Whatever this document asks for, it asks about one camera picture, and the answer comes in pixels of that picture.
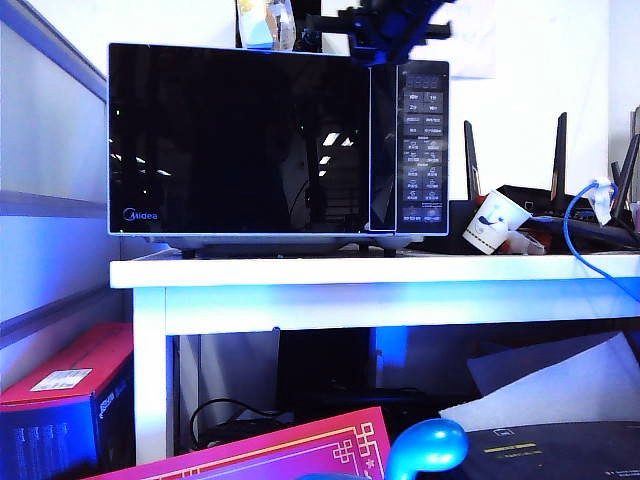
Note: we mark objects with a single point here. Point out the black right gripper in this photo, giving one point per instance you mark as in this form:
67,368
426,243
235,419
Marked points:
395,25

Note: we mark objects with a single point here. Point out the clear plastic snack box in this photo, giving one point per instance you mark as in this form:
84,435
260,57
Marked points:
262,27

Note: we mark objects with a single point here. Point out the black glass microwave door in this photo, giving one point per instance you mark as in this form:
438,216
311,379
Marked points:
240,150

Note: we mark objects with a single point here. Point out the silver Midea microwave oven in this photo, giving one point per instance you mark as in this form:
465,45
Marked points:
425,150

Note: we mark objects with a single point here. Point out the magenta box gold pattern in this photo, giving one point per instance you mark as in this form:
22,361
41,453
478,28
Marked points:
300,450

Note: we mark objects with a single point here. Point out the black box yellow print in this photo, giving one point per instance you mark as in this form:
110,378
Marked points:
550,450

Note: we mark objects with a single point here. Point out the red and black cardboard box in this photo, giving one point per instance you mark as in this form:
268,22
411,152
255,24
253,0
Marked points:
60,357

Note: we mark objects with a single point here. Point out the black patterned bag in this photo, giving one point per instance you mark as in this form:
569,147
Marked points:
309,46

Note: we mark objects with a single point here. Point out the white paper cup blue print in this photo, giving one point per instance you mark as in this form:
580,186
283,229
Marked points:
492,222

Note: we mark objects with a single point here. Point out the white table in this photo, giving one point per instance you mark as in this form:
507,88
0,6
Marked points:
350,270

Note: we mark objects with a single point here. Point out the black router with antennas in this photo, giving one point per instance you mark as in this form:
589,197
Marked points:
540,196

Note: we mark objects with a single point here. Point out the small red white package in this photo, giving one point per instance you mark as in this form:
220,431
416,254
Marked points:
525,243

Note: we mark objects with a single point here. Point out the black computer case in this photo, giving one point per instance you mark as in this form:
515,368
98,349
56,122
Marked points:
325,360

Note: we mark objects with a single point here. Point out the grey paper sheet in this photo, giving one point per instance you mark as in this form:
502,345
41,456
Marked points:
510,372

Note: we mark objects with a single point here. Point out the glossy blue rounded object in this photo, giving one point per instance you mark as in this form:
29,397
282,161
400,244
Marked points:
430,445

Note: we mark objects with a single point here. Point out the white paper sheet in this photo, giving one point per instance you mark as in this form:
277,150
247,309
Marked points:
575,395

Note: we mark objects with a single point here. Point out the white paper wall poster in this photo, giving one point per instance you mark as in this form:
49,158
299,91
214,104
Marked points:
470,55

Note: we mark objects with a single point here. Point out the grey partition frame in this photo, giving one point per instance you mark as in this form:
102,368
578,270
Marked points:
50,202

